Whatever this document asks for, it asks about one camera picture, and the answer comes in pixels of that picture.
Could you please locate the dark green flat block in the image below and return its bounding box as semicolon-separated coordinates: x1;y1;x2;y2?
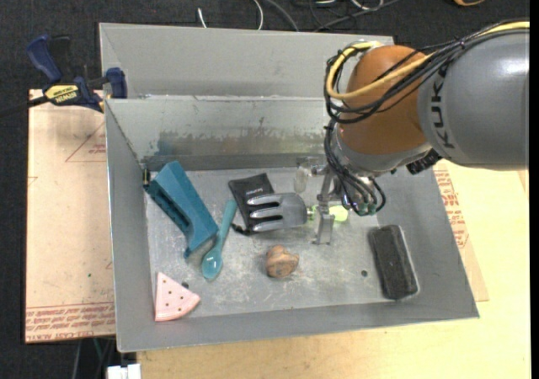
368;224;420;301

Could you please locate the grey metal fork head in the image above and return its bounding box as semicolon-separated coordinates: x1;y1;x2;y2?
246;192;308;233

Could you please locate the teal ribbed plastic block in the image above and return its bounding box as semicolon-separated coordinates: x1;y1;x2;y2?
145;160;220;260

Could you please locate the brown cardboard board red print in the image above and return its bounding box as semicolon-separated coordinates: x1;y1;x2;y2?
24;88;489;344

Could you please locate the light green clear toy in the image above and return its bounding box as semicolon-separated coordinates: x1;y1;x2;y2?
306;203;350;226

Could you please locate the pink triangular sponge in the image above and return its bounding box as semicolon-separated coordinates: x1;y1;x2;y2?
153;270;201;323

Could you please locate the grey metal bin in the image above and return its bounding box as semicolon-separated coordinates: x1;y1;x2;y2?
99;22;480;354

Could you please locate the teal plastic spoon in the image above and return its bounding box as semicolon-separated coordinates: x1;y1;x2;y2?
200;199;239;281

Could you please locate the brown lumpy toy food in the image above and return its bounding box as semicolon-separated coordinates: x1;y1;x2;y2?
264;244;301;279

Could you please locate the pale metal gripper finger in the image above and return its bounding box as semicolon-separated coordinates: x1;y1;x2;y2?
313;200;337;246
294;164;324;196

